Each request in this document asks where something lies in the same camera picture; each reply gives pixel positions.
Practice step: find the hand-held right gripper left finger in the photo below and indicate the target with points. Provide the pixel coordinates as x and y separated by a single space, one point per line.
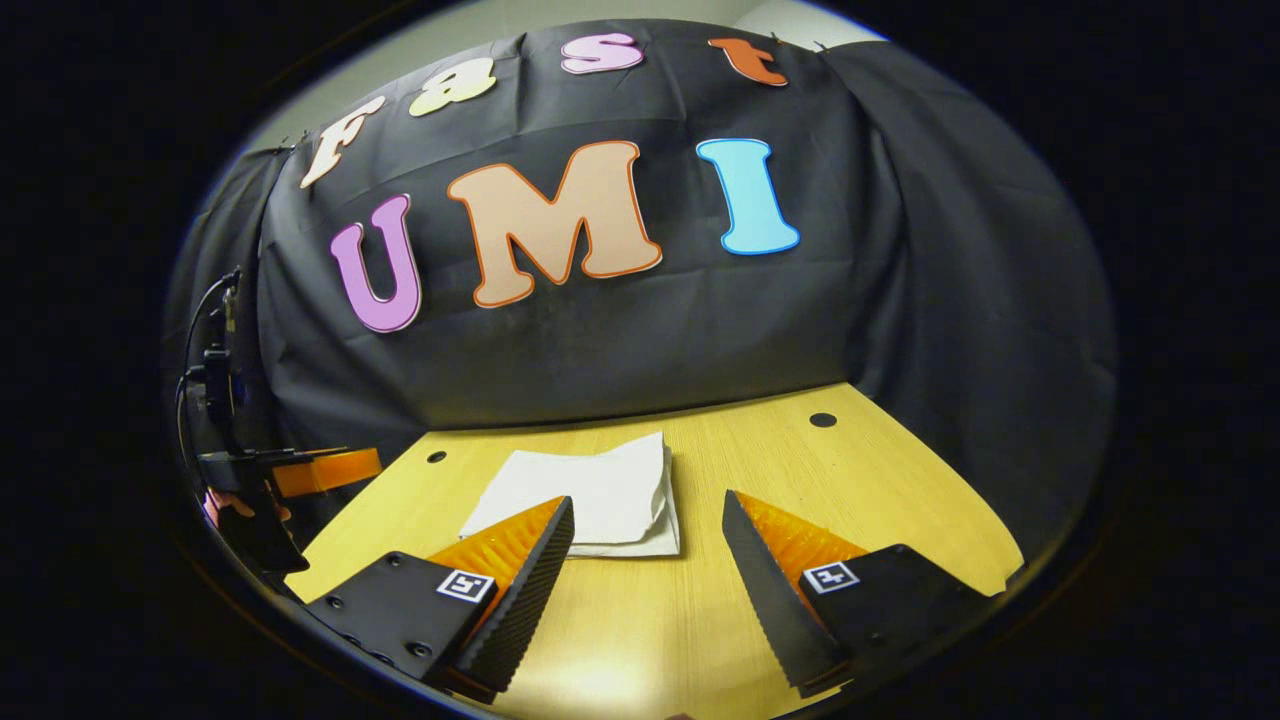
520 610

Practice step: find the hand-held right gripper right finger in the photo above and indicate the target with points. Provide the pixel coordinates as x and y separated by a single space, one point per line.
770 600

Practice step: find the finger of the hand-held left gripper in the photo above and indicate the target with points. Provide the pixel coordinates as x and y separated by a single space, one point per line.
330 470

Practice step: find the white jeans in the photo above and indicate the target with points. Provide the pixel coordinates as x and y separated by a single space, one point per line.
600 490

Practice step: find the black backdrop cloth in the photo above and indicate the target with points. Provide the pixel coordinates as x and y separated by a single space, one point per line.
650 340

